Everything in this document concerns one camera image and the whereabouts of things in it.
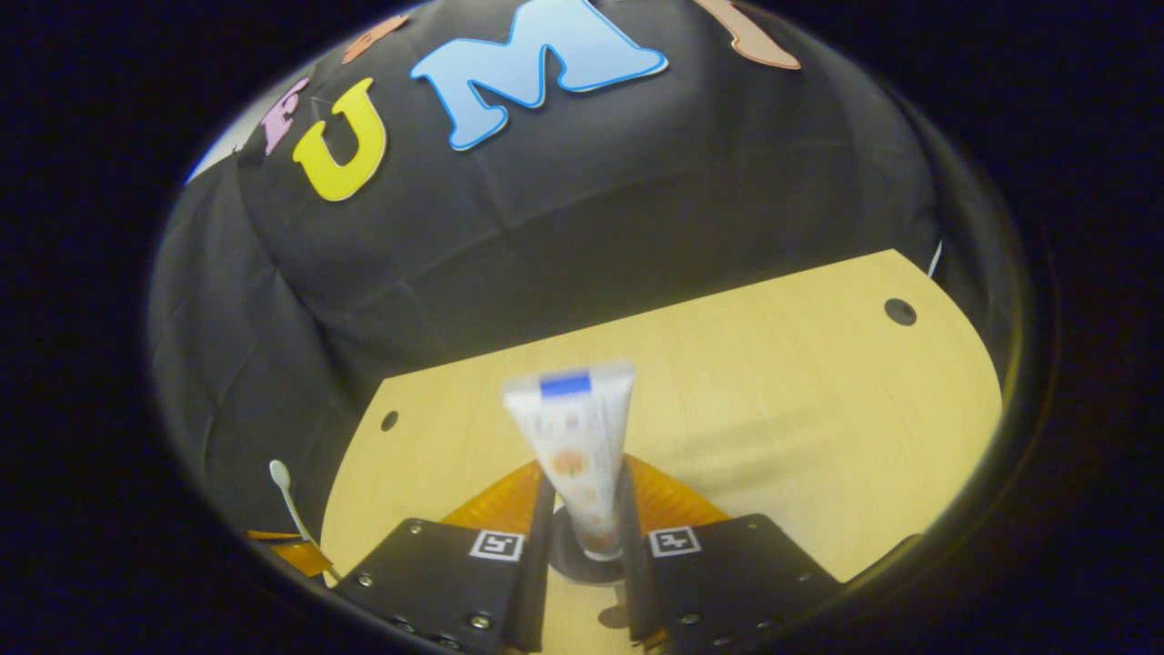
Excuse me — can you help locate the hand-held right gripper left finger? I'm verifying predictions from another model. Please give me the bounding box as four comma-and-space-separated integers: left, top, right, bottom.
330, 460, 557, 655

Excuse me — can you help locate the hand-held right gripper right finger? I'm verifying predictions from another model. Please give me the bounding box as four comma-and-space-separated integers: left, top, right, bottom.
617, 455, 844, 652

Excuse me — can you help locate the white toothbrush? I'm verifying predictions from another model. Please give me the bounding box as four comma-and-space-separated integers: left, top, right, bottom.
269, 459, 339, 583

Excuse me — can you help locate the white cup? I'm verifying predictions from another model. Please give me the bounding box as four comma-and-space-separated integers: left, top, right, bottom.
546, 505, 628, 586

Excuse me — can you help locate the white toothpaste tube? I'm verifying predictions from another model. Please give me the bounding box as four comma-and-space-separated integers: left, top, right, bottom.
502, 361, 636, 560

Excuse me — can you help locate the black backdrop cloth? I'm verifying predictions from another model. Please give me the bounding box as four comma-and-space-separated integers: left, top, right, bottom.
148, 0, 1024, 547

